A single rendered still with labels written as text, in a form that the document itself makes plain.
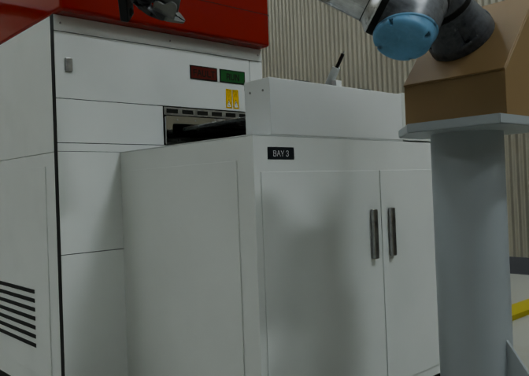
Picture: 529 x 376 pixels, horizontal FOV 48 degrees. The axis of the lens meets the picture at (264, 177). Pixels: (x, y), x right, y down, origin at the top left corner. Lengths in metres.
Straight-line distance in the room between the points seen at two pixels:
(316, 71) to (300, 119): 4.30
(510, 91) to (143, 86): 1.14
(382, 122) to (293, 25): 4.40
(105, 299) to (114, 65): 0.72
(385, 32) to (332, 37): 4.49
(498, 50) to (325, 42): 4.46
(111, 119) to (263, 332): 0.84
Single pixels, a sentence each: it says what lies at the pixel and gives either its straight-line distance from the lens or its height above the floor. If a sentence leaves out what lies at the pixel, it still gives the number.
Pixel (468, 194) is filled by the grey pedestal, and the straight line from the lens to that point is 1.35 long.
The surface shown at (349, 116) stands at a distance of 1.65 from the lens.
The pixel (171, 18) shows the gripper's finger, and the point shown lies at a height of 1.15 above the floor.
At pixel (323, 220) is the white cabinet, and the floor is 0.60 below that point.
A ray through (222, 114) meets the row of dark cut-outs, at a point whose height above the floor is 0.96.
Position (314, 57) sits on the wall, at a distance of 5.84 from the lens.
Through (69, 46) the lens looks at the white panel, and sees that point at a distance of 1.88.
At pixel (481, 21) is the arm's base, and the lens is 1.41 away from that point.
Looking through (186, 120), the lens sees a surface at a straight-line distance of 2.03.
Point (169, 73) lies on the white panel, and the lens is 2.03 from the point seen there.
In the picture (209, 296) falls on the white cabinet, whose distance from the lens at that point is 1.55.
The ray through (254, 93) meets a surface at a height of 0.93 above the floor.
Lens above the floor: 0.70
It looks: 1 degrees up
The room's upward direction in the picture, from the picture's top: 2 degrees counter-clockwise
